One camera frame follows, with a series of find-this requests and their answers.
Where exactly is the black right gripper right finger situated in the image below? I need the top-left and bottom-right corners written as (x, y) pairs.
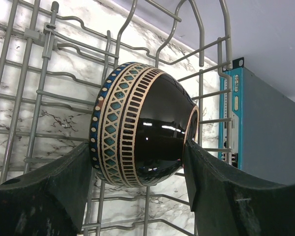
top-left (183, 141), bottom-right (295, 236)

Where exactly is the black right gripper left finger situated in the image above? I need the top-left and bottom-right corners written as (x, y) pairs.
top-left (0, 142), bottom-right (91, 236)

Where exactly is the brown patterned bowl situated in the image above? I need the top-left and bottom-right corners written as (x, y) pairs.
top-left (89, 62), bottom-right (199, 188)

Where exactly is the grey wire dish rack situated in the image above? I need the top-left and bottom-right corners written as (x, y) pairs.
top-left (0, 0), bottom-right (232, 236)

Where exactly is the blue network switch box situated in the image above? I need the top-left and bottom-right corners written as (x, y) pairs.
top-left (223, 58), bottom-right (295, 185)

